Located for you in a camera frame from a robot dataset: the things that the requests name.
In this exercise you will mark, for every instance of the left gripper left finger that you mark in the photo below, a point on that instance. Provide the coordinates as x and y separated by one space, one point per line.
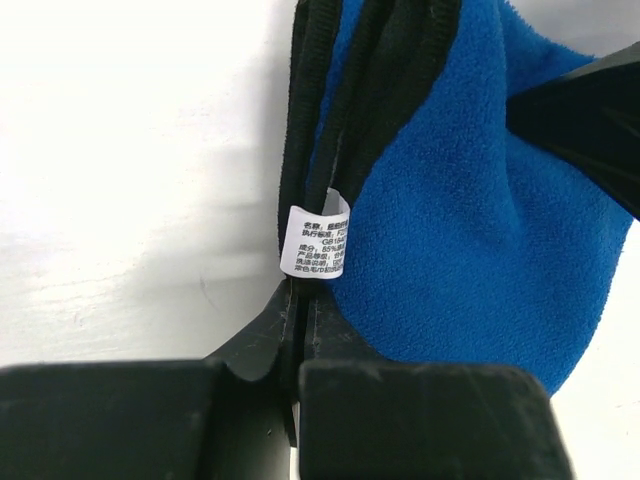
225 416

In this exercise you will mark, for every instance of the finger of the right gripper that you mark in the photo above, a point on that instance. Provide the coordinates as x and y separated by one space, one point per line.
589 117

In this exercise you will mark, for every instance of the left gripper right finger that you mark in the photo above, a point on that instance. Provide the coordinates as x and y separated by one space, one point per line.
365 417

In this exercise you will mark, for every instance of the blue towel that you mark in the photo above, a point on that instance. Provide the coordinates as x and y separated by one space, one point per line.
442 236

